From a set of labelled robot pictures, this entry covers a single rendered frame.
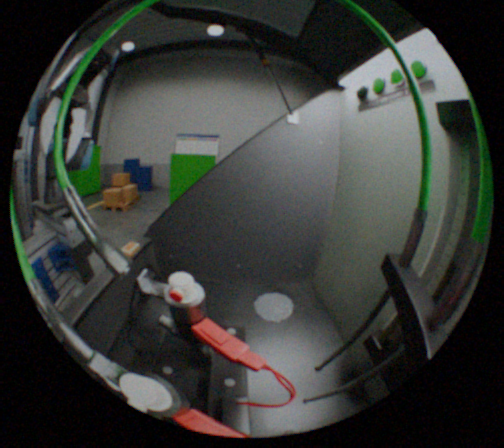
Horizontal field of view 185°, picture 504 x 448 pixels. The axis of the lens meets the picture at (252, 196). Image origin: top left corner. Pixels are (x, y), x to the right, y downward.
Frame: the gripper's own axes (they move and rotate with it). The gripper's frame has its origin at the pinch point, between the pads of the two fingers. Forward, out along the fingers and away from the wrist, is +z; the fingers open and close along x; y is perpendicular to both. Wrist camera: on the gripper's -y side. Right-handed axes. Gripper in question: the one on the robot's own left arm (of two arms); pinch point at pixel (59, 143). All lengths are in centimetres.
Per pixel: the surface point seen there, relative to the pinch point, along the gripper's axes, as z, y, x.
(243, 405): 28.7, -1.2, -1.9
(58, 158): 0.9, 1.0, -0.4
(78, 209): 7.5, 0.0, -2.4
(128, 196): -200, 259, -266
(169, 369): 23.9, 5.2, -3.9
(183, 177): -134, 104, -282
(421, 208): 24.5, -23.2, -8.2
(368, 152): 19.0, -34.2, -26.7
